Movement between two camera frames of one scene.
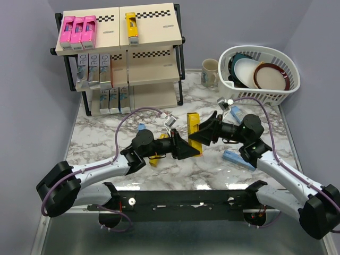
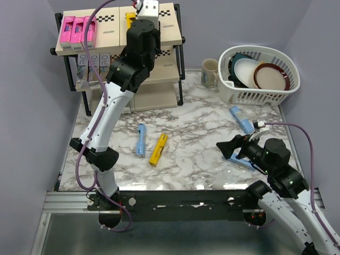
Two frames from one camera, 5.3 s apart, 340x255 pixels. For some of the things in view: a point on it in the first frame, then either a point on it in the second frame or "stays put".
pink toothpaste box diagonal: x=66 y=33 stays put
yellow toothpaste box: x=153 y=162 stays put
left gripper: x=179 y=149 to x=158 y=37
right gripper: x=206 y=136 to x=227 y=147
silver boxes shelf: x=82 y=71 stays put
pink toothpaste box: x=89 y=32 stays put
